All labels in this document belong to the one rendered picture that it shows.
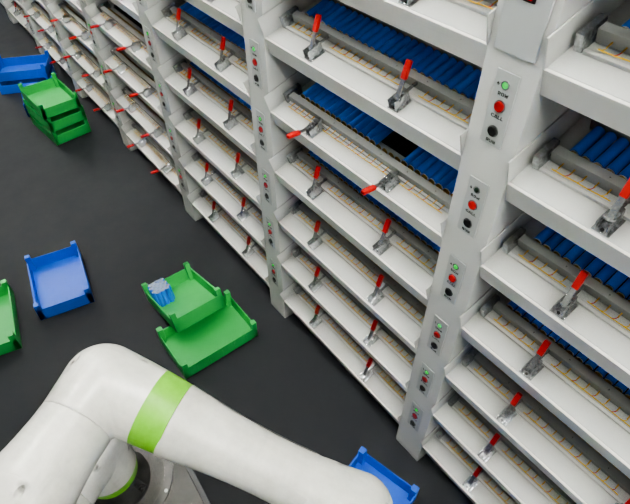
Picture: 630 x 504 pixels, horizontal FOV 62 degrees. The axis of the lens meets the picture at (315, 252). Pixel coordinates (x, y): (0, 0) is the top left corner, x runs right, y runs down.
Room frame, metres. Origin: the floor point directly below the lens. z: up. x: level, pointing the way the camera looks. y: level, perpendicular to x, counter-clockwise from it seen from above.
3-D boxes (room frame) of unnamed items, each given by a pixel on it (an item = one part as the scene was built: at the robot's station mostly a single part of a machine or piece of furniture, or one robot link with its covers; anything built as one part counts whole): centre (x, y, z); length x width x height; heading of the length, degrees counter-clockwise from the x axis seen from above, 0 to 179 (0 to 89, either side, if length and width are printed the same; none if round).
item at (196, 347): (1.14, 0.39, 0.04); 0.30 x 0.20 x 0.08; 128
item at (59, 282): (1.41, 1.03, 0.04); 0.30 x 0.20 x 0.08; 27
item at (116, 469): (0.48, 0.48, 0.49); 0.16 x 0.13 x 0.19; 159
